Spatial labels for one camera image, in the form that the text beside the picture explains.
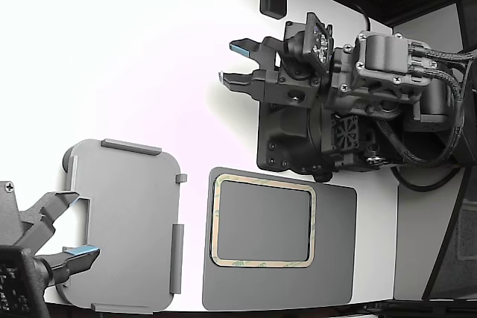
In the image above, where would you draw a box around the thin black looped cable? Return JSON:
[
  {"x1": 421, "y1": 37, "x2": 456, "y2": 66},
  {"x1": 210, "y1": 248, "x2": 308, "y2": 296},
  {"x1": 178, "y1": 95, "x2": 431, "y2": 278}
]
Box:
[{"x1": 389, "y1": 163, "x2": 464, "y2": 193}]

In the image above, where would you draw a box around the black idle gripper camera mount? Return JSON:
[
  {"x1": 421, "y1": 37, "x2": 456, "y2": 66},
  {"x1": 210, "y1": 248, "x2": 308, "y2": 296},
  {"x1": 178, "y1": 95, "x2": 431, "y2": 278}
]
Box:
[{"x1": 0, "y1": 245, "x2": 57, "y2": 318}]

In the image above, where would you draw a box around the grey idle gripper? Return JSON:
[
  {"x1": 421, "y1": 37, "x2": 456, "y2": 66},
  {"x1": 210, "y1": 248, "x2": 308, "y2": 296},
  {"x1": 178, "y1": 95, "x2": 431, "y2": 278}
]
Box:
[{"x1": 0, "y1": 179, "x2": 102, "y2": 286}]

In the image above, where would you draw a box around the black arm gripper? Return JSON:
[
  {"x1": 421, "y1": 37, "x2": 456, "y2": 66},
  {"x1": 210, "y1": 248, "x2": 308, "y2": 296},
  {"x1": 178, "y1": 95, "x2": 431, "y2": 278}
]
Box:
[{"x1": 218, "y1": 21, "x2": 337, "y2": 106}]

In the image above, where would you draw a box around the grey rectangular holder tray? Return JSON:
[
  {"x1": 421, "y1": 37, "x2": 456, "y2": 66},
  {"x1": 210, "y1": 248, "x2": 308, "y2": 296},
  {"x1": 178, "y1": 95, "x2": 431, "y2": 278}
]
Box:
[{"x1": 61, "y1": 138, "x2": 188, "y2": 315}]

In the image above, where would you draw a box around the thin black short cable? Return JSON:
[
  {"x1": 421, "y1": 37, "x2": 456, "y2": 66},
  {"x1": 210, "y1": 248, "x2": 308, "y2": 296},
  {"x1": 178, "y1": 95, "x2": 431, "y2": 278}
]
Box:
[{"x1": 351, "y1": 1, "x2": 371, "y2": 33}]

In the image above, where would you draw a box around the black braided cable bundle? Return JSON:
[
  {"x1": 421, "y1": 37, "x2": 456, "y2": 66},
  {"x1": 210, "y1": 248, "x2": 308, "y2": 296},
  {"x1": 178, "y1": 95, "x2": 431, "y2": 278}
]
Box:
[{"x1": 374, "y1": 44, "x2": 477, "y2": 170}]

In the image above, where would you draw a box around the black six-joint robot arm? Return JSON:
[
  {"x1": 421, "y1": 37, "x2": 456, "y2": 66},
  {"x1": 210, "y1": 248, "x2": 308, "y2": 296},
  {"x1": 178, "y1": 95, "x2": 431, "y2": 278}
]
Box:
[{"x1": 256, "y1": 29, "x2": 477, "y2": 185}]

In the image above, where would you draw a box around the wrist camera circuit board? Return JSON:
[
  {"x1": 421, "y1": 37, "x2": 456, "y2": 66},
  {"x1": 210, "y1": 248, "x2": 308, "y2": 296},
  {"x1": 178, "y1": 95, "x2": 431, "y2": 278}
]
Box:
[{"x1": 304, "y1": 11, "x2": 335, "y2": 74}]

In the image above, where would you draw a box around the black diagonal strut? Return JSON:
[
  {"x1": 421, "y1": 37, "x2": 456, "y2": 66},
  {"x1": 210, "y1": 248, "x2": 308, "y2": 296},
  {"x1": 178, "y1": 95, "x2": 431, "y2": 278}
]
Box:
[{"x1": 421, "y1": 83, "x2": 477, "y2": 301}]

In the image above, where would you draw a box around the dark grey rectangular mat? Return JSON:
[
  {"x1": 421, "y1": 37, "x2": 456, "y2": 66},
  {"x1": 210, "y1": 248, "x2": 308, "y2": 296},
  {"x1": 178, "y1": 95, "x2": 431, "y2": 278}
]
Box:
[{"x1": 201, "y1": 166, "x2": 358, "y2": 312}]

